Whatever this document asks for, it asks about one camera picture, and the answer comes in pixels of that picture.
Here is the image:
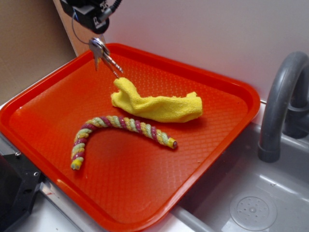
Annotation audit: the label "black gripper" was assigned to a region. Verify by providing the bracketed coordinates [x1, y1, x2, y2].
[60, 0, 110, 34]

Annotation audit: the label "silver keys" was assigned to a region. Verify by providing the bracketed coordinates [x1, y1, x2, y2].
[71, 12, 124, 79]

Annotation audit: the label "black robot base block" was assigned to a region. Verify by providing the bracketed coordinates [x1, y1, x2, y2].
[0, 154, 42, 232]

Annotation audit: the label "yellow cloth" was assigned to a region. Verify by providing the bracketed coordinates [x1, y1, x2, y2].
[111, 77, 203, 123]

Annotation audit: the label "red plastic tray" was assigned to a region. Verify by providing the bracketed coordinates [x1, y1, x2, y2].
[0, 43, 260, 232]

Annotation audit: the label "grey toy faucet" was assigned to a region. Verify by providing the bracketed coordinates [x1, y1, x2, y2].
[258, 51, 309, 163]

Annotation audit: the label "grey toy sink basin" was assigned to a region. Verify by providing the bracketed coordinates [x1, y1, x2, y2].
[172, 124, 309, 232]

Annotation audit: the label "multicolour twisted rope toy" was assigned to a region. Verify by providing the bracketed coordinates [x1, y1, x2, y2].
[70, 116, 178, 171]

